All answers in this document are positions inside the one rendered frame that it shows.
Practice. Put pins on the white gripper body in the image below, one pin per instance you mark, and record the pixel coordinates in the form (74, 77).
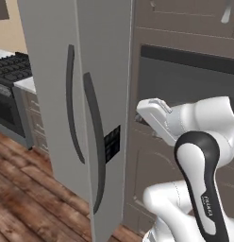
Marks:
(153, 115)

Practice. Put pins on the dark range hood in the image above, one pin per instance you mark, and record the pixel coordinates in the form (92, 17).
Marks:
(1, 8)

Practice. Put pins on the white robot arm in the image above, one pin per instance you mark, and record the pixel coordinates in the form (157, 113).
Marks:
(197, 164)

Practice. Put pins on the grey-brown drawer cabinet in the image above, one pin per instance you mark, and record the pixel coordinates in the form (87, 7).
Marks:
(35, 119)

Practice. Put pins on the grey fridge door with dispenser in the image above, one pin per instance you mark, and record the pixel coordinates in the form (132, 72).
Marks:
(106, 78)

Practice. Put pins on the grey-brown upper cupboard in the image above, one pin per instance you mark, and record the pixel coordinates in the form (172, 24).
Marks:
(185, 15)

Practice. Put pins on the black and steel stove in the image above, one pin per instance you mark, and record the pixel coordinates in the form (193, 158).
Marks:
(8, 94)

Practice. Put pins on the dark built-in wall oven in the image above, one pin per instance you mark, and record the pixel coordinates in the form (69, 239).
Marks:
(185, 78)

